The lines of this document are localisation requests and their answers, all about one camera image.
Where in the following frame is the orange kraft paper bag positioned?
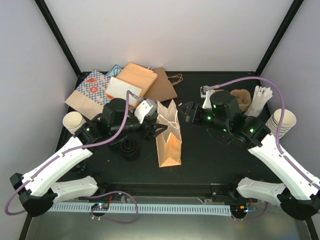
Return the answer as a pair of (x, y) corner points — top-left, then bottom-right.
(156, 99), (182, 168)

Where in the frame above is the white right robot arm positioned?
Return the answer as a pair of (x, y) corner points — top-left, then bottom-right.
(179, 90), (320, 221)

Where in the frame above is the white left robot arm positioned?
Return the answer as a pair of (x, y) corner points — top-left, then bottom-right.
(10, 98), (168, 217)

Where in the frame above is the cardboard cup carrier stack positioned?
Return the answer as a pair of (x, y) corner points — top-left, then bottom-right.
(214, 88), (252, 112)

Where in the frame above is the dark brown paper bag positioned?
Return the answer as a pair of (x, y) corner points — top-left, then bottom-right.
(143, 67), (178, 103)

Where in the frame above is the cup of white straws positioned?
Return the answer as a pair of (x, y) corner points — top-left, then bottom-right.
(244, 85), (273, 118)

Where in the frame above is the folded orange paper bag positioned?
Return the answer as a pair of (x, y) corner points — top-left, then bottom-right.
(105, 63), (158, 100)

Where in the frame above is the blue checkered paper bag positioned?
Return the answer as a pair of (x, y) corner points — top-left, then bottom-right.
(65, 70), (111, 120)

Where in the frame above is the right stack of paper cups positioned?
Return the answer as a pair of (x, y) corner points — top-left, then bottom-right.
(265, 108), (297, 139)

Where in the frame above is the stack of paper cups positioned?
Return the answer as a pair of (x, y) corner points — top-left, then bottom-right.
(62, 111), (86, 135)
(265, 108), (297, 139)

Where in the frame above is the light blue paper bag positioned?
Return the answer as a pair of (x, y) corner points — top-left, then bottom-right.
(105, 64), (123, 78)

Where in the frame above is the left stack of paper cups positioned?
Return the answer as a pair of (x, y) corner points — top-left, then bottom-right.
(62, 111), (86, 135)

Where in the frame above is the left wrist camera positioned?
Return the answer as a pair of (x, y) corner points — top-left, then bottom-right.
(134, 98), (157, 124)

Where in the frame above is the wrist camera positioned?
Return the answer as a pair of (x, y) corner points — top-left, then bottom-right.
(134, 98), (157, 124)
(200, 85), (215, 109)

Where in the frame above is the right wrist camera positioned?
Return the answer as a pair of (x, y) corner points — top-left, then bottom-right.
(200, 85), (215, 109)

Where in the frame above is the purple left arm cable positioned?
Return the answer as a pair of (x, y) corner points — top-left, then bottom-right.
(4, 90), (140, 224)

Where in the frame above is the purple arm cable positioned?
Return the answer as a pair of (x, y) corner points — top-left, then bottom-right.
(4, 90), (140, 224)
(214, 76), (320, 222)

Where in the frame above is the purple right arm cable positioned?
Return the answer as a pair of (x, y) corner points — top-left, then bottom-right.
(214, 76), (320, 222)

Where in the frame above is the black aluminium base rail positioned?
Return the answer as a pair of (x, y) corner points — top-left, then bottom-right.
(106, 183), (257, 204)

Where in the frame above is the white slotted cable duct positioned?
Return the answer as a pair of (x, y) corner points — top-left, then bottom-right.
(49, 202), (231, 217)

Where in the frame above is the right black frame post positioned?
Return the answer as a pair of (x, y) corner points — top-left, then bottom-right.
(254, 0), (304, 77)

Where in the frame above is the black frame post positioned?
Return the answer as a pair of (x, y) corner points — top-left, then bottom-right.
(254, 0), (304, 77)
(34, 0), (82, 77)

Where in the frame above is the left black frame post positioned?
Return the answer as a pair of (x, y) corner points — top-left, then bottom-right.
(34, 0), (82, 77)

